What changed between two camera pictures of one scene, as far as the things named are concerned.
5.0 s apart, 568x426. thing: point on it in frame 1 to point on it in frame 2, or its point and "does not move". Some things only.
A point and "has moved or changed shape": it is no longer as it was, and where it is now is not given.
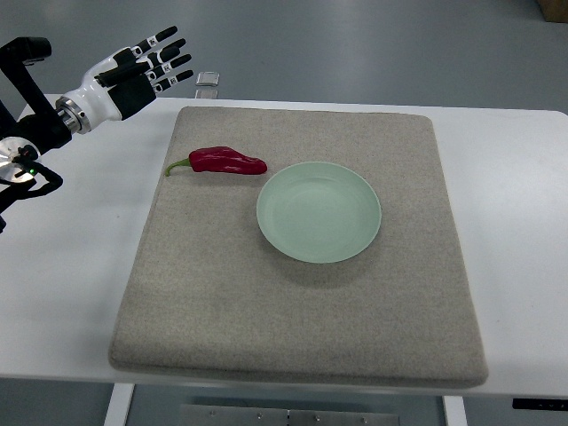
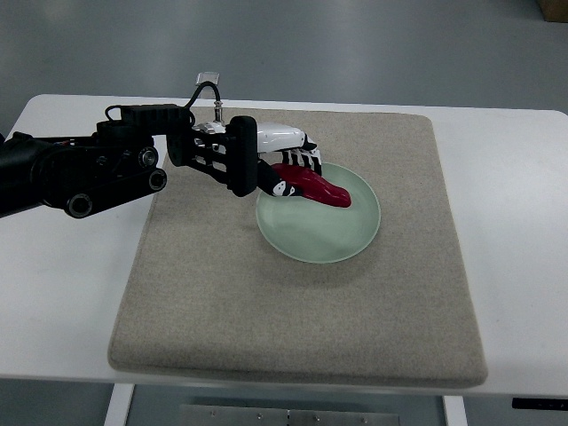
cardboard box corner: (554, 11) does not move
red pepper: (221, 159) has moved or changed shape
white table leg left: (119, 405) does not move
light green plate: (319, 212) does not move
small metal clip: (207, 85) does not move
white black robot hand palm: (125, 90) to (271, 138)
